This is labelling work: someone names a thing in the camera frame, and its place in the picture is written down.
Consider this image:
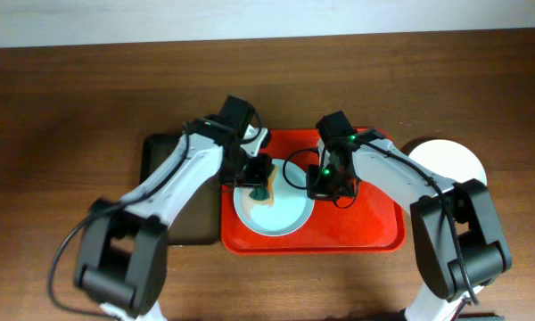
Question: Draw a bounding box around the green yellow sponge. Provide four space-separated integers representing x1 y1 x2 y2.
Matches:
249 186 270 202

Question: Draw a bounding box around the light blue plate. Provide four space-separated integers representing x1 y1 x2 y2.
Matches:
233 159 315 237

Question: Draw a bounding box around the white plate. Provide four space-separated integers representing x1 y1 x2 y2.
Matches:
409 139 488 185

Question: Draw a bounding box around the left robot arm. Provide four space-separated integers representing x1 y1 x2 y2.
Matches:
74 118 271 320

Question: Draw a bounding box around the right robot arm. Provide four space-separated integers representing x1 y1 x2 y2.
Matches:
309 129 513 320

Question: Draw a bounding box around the black rectangular tray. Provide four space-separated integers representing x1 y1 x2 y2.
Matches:
139 134 221 246

